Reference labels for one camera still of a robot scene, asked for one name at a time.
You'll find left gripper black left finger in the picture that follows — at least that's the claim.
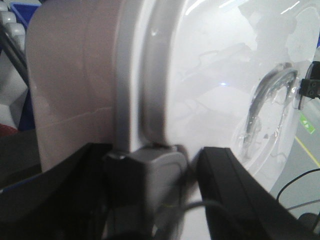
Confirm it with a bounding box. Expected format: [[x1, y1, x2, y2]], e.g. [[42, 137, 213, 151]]
[[0, 143, 112, 240]]

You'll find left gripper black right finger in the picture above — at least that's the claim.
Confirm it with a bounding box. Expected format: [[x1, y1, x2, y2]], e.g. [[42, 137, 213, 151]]
[[196, 147, 318, 240]]

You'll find white bin lid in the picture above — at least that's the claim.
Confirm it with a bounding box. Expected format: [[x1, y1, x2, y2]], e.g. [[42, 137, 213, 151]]
[[108, 0, 320, 240]]

